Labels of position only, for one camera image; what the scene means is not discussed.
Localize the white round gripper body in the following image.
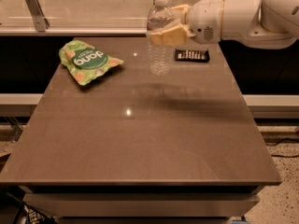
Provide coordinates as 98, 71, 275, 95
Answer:
187, 0, 224, 44

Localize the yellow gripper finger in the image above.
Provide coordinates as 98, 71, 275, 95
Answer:
172, 4, 191, 24
147, 24, 196, 46

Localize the clear plastic water bottle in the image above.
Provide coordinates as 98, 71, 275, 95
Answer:
147, 0, 174, 76

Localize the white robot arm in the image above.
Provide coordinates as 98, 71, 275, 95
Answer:
147, 0, 299, 49

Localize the green rice chip bag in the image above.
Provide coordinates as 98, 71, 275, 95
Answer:
59, 40, 123, 86

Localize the dark snack bar wrapper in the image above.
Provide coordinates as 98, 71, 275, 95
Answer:
175, 49, 210, 63

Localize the glass railing panel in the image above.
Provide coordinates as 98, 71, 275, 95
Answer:
0, 0, 199, 29

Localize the left metal railing bracket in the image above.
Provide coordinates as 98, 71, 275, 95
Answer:
25, 0, 50, 32

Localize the black floor cable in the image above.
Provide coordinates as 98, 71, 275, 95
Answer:
264, 137, 299, 159

